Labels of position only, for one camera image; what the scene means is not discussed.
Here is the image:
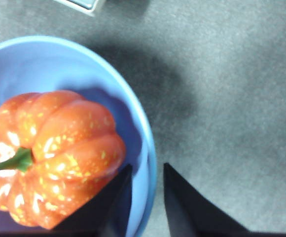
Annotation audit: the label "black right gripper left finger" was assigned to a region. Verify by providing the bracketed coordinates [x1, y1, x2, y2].
[46, 163, 134, 237]

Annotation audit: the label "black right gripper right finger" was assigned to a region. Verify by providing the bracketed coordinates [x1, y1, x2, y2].
[163, 162, 286, 237]

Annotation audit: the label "orange pumpkin with green stem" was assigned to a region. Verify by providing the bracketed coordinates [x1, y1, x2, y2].
[0, 90, 127, 230]

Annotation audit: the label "blue ribbed bowl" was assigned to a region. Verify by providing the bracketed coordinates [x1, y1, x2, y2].
[0, 35, 158, 237]

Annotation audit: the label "white Toshiba toaster oven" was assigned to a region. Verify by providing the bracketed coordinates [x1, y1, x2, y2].
[53, 0, 107, 17]

